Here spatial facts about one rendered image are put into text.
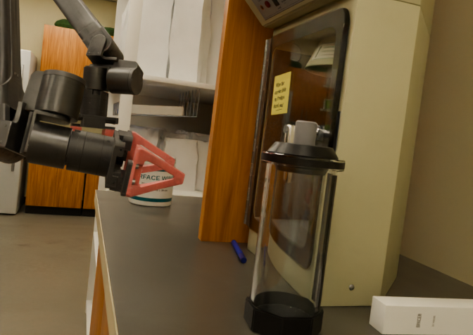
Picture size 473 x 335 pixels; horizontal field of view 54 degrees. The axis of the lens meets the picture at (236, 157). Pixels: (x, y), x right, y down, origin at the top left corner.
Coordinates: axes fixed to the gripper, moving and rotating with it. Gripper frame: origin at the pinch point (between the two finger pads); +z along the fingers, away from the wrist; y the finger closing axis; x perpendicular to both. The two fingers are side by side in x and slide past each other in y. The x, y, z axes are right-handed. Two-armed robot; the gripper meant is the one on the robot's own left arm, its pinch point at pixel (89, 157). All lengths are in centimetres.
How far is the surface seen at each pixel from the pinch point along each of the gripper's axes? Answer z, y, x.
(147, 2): -63, 26, 93
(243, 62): -23.7, 29.3, -12.5
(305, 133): -7, 21, -56
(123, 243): 16.1, 6.5, -14.0
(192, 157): 1, 47, 78
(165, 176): 5.2, 23.9, 27.6
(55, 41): -109, -9, 473
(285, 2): -31, 28, -33
